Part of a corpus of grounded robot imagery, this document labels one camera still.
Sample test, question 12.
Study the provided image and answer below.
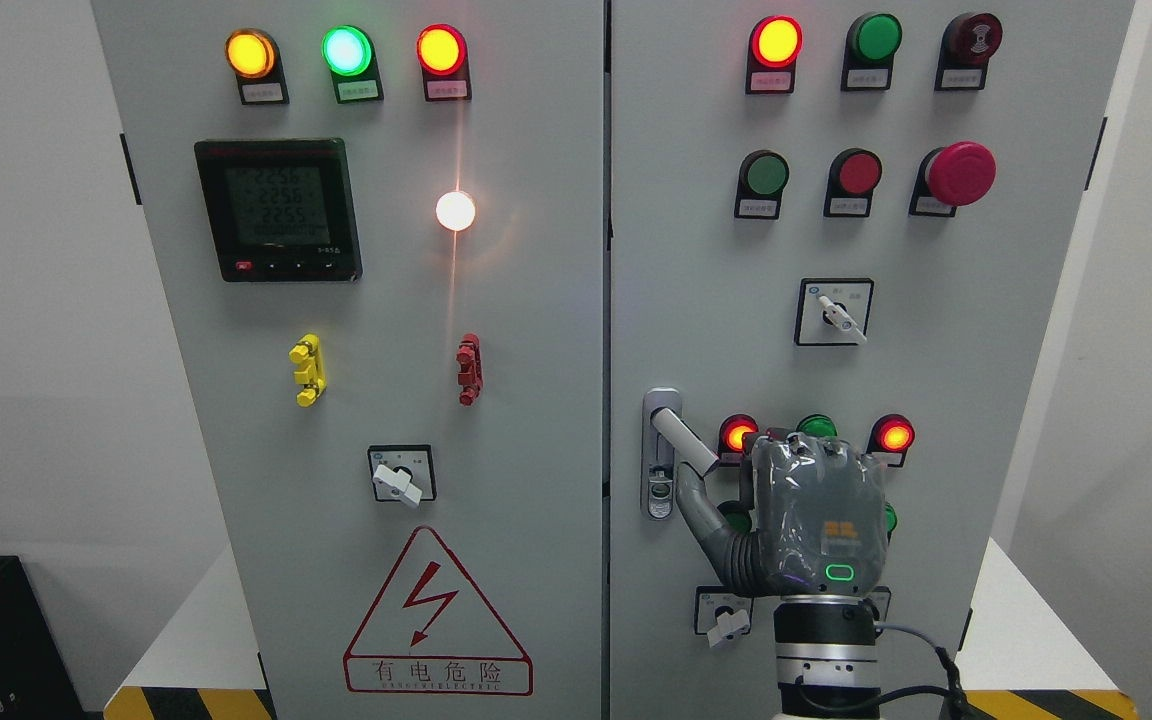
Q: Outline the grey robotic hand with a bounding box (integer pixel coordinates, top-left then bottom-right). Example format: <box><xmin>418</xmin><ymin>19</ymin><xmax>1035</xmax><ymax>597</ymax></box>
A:
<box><xmin>676</xmin><ymin>432</ymin><xmax>890</xmax><ymax>598</ymax></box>

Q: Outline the silver door handle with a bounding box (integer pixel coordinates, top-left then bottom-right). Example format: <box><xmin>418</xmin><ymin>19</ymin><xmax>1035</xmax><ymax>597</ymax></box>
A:
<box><xmin>641</xmin><ymin>387</ymin><xmax>719</xmax><ymax>521</ymax></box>

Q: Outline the grey right cabinet door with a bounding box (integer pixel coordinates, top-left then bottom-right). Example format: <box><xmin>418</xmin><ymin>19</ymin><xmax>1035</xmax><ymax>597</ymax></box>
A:
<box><xmin>605</xmin><ymin>1</ymin><xmax>1135</xmax><ymax>719</ymax></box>

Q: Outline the grey cabinet door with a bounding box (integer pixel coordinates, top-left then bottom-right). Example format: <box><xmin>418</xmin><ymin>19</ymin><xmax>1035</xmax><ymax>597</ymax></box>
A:
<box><xmin>93</xmin><ymin>1</ymin><xmax>605</xmax><ymax>719</ymax></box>
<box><xmin>605</xmin><ymin>1</ymin><xmax>1135</xmax><ymax>719</ymax></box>

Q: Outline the grey left cabinet door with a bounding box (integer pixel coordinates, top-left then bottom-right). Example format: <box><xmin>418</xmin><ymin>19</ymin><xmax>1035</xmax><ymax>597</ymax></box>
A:
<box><xmin>93</xmin><ymin>1</ymin><xmax>605</xmax><ymax>719</ymax></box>

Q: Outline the red-orange indicator lamp left door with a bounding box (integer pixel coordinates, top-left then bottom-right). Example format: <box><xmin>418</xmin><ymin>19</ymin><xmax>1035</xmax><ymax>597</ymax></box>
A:
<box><xmin>416</xmin><ymin>23</ymin><xmax>472</xmax><ymax>103</ymax></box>

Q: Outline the green push button lower right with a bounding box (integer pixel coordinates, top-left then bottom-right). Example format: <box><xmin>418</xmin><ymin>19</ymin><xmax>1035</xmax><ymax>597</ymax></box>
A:
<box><xmin>884</xmin><ymin>502</ymin><xmax>899</xmax><ymax>539</ymax></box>

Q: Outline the green push button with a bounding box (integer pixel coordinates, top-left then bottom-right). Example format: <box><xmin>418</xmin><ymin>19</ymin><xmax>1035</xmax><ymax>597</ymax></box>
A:
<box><xmin>884</xmin><ymin>502</ymin><xmax>899</xmax><ymax>539</ymax></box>
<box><xmin>733</xmin><ymin>149</ymin><xmax>788</xmax><ymax>220</ymax></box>
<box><xmin>718</xmin><ymin>500</ymin><xmax>755</xmax><ymax>535</ymax></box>

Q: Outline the green lamp lower middle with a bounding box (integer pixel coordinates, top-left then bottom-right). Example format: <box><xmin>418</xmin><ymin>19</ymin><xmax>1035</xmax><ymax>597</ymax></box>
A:
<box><xmin>796</xmin><ymin>414</ymin><xmax>838</xmax><ymax>438</ymax></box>

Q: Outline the green push button lower left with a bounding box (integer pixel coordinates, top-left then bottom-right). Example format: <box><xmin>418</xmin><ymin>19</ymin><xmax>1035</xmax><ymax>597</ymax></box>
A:
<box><xmin>718</xmin><ymin>500</ymin><xmax>755</xmax><ymax>535</ymax></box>

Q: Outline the red lit lamp lower right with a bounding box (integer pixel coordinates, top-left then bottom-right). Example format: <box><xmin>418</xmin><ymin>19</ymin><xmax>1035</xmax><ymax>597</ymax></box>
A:
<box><xmin>867</xmin><ymin>414</ymin><xmax>916</xmax><ymax>468</ymax></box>

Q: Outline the red lit lamp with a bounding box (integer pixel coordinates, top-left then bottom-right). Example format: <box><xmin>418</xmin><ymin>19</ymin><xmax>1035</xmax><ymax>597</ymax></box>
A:
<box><xmin>717</xmin><ymin>414</ymin><xmax>759</xmax><ymax>468</ymax></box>
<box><xmin>745</xmin><ymin>14</ymin><xmax>803</xmax><ymax>94</ymax></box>
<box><xmin>867</xmin><ymin>414</ymin><xmax>916</xmax><ymax>468</ymax></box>

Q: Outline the red lit lamp lower left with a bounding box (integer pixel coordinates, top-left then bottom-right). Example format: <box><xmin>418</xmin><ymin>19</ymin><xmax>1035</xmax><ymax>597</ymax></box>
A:
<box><xmin>717</xmin><ymin>414</ymin><xmax>759</xmax><ymax>468</ymax></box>

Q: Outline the white platform with hazard stripes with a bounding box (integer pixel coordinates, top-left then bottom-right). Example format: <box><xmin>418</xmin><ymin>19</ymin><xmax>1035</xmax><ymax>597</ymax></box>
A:
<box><xmin>103</xmin><ymin>543</ymin><xmax>1138</xmax><ymax>719</ymax></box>

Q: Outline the red push button upper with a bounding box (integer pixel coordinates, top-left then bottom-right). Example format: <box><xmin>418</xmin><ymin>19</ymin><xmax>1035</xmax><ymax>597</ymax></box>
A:
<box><xmin>823</xmin><ymin>147</ymin><xmax>882</xmax><ymax>218</ymax></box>

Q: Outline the green push button upper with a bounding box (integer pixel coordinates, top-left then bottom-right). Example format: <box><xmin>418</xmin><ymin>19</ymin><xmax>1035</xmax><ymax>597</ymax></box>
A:
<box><xmin>733</xmin><ymin>149</ymin><xmax>788</xmax><ymax>220</ymax></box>

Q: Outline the red emergency stop button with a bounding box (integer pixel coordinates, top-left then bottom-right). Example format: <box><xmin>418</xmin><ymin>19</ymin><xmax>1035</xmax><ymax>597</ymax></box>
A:
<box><xmin>908</xmin><ymin>141</ymin><xmax>996</xmax><ymax>218</ymax></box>

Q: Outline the red electric hazard sticker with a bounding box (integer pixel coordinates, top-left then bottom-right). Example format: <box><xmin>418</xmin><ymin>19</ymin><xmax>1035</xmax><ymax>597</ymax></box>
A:
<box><xmin>343</xmin><ymin>526</ymin><xmax>532</xmax><ymax>696</ymax></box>

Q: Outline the red lit lamp top right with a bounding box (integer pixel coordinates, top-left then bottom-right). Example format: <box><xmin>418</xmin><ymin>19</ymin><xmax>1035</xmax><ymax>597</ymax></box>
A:
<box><xmin>745</xmin><ymin>14</ymin><xmax>803</xmax><ymax>94</ymax></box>

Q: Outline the white lit indicator lamp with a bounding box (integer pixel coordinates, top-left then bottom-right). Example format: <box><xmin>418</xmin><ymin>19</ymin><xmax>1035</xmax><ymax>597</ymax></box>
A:
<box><xmin>435</xmin><ymin>190</ymin><xmax>477</xmax><ymax>233</ymax></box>

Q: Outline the green lamp top right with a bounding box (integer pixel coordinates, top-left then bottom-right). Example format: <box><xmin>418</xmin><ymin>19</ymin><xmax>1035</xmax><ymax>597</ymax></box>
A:
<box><xmin>840</xmin><ymin>12</ymin><xmax>902</xmax><ymax>92</ymax></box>

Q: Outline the dark red buzzer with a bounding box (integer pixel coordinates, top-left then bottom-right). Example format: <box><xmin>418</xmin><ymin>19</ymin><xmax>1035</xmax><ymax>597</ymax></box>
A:
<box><xmin>934</xmin><ymin>12</ymin><xmax>1005</xmax><ymax>92</ymax></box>

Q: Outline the black digital power meter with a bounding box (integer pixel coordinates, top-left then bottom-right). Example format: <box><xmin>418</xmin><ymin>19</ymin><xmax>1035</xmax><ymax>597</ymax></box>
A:
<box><xmin>195</xmin><ymin>138</ymin><xmax>364</xmax><ymax>282</ymax></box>

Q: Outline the green lit indicator lamp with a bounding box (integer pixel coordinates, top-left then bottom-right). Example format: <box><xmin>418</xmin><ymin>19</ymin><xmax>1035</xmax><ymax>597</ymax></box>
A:
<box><xmin>321</xmin><ymin>24</ymin><xmax>384</xmax><ymax>104</ymax></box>

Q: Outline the yellow indicator lamp top left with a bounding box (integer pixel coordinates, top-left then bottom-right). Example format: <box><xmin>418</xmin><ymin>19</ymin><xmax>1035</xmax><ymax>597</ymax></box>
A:
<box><xmin>225</xmin><ymin>26</ymin><xmax>289</xmax><ymax>106</ymax></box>

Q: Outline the black selector switch bottom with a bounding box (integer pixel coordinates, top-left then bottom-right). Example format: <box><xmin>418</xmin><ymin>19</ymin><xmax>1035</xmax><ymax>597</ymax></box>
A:
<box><xmin>867</xmin><ymin>585</ymin><xmax>893</xmax><ymax>626</ymax></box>

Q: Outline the white selector switch bottom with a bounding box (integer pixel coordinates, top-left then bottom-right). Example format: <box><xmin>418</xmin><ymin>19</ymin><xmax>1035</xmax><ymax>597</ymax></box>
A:
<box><xmin>692</xmin><ymin>585</ymin><xmax>753</xmax><ymax>650</ymax></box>

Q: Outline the white selector switch right door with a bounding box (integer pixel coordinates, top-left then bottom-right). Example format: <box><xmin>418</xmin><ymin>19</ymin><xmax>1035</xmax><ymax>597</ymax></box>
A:
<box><xmin>795</xmin><ymin>278</ymin><xmax>876</xmax><ymax>346</ymax></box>

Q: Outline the white selector switch door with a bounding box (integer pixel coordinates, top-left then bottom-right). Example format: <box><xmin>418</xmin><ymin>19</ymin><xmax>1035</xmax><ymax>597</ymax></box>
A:
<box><xmin>795</xmin><ymin>278</ymin><xmax>876</xmax><ymax>346</ymax></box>
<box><xmin>366</xmin><ymin>445</ymin><xmax>435</xmax><ymax>509</ymax></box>

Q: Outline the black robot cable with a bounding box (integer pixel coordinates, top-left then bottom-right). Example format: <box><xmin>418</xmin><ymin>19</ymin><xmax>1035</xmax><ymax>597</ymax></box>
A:
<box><xmin>786</xmin><ymin>622</ymin><xmax>972</xmax><ymax>720</ymax></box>

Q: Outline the white selector switch left door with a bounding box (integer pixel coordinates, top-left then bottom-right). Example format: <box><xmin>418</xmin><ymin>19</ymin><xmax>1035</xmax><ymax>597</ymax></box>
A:
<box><xmin>366</xmin><ymin>445</ymin><xmax>435</xmax><ymax>509</ymax></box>

